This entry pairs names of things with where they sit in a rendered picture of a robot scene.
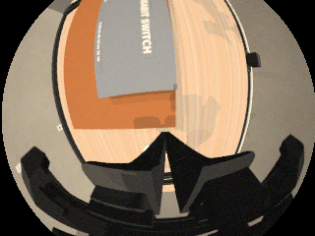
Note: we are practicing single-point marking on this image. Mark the brown wooden stand with white legs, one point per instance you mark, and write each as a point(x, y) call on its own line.
point(143, 110)

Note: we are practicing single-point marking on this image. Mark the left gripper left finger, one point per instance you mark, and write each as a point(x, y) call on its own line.
point(142, 175)

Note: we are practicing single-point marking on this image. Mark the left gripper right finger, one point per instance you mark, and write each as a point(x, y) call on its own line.
point(190, 169)

